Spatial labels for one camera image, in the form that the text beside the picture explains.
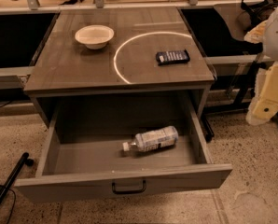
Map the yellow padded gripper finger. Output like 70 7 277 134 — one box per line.
244 21 267 44
246 62 278 125

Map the blue labelled plastic bottle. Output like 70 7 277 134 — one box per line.
122 126 178 152

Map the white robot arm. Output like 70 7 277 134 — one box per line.
244 7 278 125

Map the open grey top drawer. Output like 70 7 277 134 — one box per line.
13 91 234 203

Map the grey wooden drawer cabinet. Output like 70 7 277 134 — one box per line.
24 7 214 123

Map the black headset on side table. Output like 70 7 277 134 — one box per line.
241 0 278 26

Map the black rolling side table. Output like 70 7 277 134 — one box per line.
202 2 278 143

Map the dark blue snack packet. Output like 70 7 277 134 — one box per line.
156 49 190 65

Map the white ceramic bowl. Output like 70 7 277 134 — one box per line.
75 25 114 49

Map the black stand leg with caster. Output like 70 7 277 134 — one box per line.
0 152 34 204

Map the black drawer handle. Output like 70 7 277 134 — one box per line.
112 180 146 195

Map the black floor cable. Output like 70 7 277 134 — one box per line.
0 177 18 224

